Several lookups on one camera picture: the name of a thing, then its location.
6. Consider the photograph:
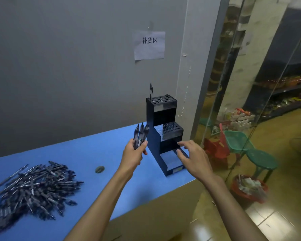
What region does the person's left hand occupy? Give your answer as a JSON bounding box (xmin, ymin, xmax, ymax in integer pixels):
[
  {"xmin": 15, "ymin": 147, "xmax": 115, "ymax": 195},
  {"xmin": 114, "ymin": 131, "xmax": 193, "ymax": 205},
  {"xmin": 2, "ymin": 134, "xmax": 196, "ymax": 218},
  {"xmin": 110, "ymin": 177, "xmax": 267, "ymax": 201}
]
[{"xmin": 118, "ymin": 139, "xmax": 149, "ymax": 180}]

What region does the person's right hand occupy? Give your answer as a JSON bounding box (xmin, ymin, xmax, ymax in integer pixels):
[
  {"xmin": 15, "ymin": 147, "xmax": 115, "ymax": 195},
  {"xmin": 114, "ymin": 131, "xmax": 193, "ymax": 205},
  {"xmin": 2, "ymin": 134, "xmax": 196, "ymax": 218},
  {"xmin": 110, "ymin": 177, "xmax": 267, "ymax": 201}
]
[{"xmin": 176, "ymin": 140, "xmax": 218, "ymax": 185}]

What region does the black tiered pen display stand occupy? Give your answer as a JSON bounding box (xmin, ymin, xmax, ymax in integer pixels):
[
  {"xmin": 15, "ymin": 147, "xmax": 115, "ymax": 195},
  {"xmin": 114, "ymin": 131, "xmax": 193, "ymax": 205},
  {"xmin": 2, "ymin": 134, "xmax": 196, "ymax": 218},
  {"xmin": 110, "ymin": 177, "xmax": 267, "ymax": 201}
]
[{"xmin": 146, "ymin": 94, "xmax": 190, "ymax": 177}]

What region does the pile of grey pens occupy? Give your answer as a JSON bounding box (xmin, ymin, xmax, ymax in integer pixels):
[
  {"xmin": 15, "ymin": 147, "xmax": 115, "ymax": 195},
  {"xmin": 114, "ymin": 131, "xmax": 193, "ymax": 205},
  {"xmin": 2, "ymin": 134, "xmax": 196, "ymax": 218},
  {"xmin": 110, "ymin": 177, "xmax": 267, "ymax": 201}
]
[{"xmin": 0, "ymin": 161, "xmax": 85, "ymax": 235}]

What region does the person's right forearm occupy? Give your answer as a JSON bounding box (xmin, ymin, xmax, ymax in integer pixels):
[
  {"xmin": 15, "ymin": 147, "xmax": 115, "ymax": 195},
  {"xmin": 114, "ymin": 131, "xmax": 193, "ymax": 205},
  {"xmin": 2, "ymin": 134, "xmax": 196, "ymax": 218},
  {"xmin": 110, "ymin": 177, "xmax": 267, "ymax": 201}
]
[{"xmin": 202, "ymin": 174, "xmax": 268, "ymax": 241}]

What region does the person's left forearm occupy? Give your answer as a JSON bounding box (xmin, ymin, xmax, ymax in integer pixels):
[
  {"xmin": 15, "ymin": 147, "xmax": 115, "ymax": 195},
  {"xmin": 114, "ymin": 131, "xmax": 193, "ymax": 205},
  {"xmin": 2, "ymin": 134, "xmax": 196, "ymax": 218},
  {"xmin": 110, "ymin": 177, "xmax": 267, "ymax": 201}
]
[{"xmin": 64, "ymin": 168, "xmax": 131, "ymax": 241}]

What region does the red plastic stool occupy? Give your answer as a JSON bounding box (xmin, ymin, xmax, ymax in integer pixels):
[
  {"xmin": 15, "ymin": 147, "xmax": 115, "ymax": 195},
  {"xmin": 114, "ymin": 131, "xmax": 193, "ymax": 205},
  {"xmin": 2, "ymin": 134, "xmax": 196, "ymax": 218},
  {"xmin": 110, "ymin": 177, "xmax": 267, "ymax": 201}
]
[{"xmin": 203, "ymin": 124, "xmax": 231, "ymax": 171}]

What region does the blue table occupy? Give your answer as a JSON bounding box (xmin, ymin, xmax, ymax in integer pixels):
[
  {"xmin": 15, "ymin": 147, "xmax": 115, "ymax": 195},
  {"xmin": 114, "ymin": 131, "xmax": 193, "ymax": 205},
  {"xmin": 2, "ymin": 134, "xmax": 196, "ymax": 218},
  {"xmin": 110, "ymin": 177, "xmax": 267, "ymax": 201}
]
[{"xmin": 0, "ymin": 122, "xmax": 204, "ymax": 241}]

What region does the red plastic bucket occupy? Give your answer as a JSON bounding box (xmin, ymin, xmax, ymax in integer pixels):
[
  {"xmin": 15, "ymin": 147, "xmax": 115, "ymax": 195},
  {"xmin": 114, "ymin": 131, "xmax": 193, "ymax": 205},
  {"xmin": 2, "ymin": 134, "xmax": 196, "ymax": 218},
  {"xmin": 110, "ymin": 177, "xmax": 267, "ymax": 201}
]
[{"xmin": 230, "ymin": 174, "xmax": 269, "ymax": 205}]

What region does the heap of packaged goods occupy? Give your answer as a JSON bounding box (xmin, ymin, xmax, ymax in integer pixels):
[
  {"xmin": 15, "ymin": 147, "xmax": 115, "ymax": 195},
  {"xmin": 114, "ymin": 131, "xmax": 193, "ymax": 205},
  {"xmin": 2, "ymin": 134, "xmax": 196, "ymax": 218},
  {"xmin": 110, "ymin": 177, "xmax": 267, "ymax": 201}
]
[{"xmin": 223, "ymin": 107, "xmax": 257, "ymax": 131}]

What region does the green plastic stool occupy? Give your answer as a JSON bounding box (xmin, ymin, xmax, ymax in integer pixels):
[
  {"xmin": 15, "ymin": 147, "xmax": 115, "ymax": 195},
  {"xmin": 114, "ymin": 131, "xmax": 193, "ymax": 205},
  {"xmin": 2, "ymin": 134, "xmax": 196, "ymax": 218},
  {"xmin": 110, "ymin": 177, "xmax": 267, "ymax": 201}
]
[{"xmin": 245, "ymin": 149, "xmax": 279, "ymax": 184}]

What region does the dark goods shelf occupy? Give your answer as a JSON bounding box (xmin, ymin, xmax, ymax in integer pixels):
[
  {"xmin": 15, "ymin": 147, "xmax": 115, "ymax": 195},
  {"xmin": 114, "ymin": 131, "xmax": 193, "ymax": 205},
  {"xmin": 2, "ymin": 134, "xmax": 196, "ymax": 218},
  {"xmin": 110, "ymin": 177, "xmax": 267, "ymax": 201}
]
[{"xmin": 243, "ymin": 74, "xmax": 301, "ymax": 121}]

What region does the white paper wall sign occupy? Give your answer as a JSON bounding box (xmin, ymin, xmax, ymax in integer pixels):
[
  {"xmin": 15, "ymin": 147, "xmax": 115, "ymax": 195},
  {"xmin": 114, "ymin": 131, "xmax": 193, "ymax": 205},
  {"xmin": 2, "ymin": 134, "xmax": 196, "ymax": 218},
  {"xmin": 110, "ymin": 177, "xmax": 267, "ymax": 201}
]
[{"xmin": 133, "ymin": 30, "xmax": 166, "ymax": 61}]

